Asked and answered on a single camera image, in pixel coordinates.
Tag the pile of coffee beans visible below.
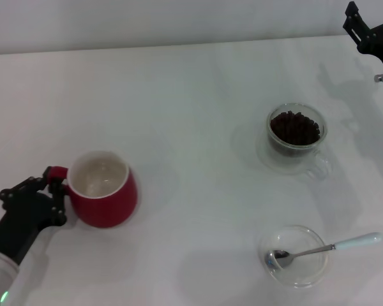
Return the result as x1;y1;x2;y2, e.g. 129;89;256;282
269;110;322;147

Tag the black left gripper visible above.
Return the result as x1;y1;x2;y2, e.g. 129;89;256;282
0;165;68;266

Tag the clear glass cup with handle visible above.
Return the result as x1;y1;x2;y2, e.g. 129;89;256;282
257;102;333;179

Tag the clear glass dish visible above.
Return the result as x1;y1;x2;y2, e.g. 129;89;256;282
258;224;330;281

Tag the red ceramic mug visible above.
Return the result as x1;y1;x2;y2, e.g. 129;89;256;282
48;150;139;229

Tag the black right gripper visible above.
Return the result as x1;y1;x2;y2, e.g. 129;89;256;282
343;0;383;73

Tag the metal spoon light blue handle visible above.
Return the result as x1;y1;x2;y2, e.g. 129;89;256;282
264;231;383;269

